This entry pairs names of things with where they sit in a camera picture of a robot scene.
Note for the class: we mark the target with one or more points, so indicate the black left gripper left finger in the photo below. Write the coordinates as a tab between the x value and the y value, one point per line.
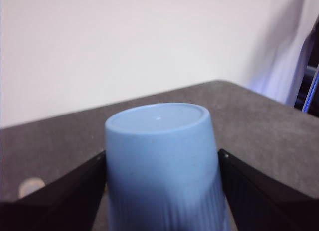
49	206

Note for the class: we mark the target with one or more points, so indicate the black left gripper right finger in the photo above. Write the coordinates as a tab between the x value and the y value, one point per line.
269	206

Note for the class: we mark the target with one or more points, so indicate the blue ribbed cup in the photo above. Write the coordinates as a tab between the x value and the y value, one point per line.
162	161

